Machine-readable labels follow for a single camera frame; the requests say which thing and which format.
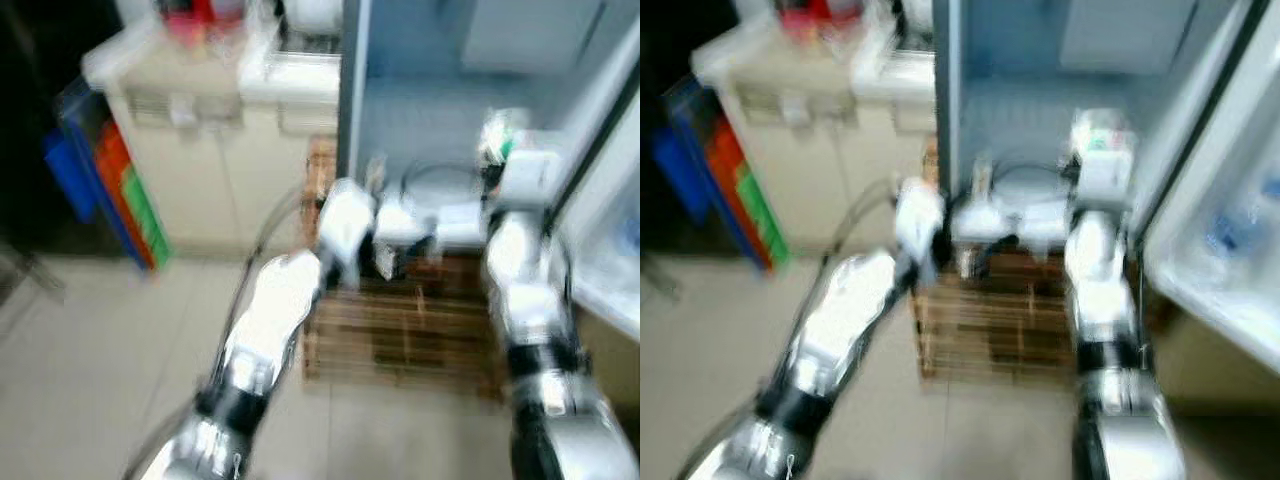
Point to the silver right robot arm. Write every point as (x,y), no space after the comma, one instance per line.
(1100,300)
(540,320)

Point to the white fridge drawer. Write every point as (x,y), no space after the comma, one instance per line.
(1010,220)
(430,225)

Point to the fridge body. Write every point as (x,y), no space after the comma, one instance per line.
(450,90)
(1040,90)

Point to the wooden wine rack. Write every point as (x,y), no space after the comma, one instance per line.
(990,320)
(420,330)

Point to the clear blue water bottle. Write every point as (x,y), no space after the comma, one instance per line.
(1228,235)

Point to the beige cabinet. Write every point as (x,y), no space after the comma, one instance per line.
(220,170)
(830,160)

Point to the blue crate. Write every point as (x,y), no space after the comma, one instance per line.
(70,170)
(680,170)

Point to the green crate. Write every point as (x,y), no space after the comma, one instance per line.
(762,215)
(148,220)

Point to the orange crate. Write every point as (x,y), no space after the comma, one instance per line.
(728,160)
(112,160)

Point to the white pot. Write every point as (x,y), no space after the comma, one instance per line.
(310,15)

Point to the red container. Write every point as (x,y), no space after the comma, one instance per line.
(195,15)
(815,15)

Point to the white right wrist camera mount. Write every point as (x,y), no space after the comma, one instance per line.
(1105,175)
(530,178)

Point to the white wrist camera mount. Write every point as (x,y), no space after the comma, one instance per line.
(1105,175)
(920,215)
(345,222)
(530,178)

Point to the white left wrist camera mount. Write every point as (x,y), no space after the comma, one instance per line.
(345,222)
(920,215)

